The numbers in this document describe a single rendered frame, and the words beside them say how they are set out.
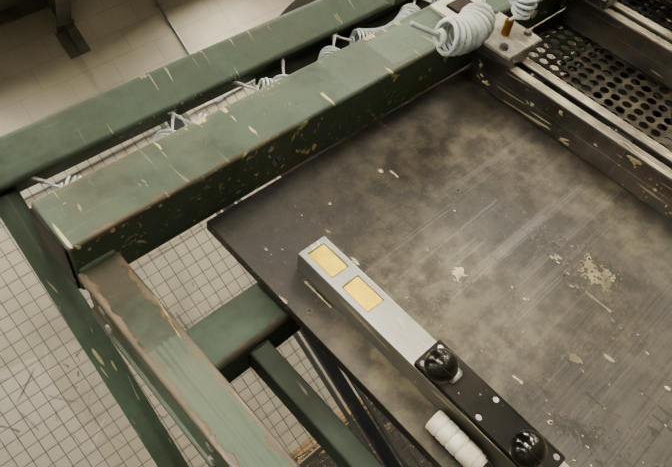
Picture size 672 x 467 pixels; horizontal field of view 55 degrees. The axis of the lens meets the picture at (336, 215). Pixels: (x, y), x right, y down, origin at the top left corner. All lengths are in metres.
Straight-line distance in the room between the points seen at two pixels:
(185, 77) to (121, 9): 4.53
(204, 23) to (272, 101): 5.10
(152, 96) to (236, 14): 4.74
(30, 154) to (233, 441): 0.83
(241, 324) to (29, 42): 5.10
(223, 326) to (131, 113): 0.68
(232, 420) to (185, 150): 0.39
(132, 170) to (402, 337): 0.43
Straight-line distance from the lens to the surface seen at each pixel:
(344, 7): 1.79
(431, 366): 0.72
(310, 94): 1.04
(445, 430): 0.83
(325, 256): 0.90
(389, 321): 0.86
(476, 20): 1.08
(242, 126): 0.98
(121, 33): 5.95
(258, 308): 0.94
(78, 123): 1.45
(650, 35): 1.47
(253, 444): 0.77
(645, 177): 1.18
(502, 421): 0.83
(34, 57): 5.85
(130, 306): 0.86
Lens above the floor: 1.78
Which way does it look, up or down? 3 degrees down
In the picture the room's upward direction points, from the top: 32 degrees counter-clockwise
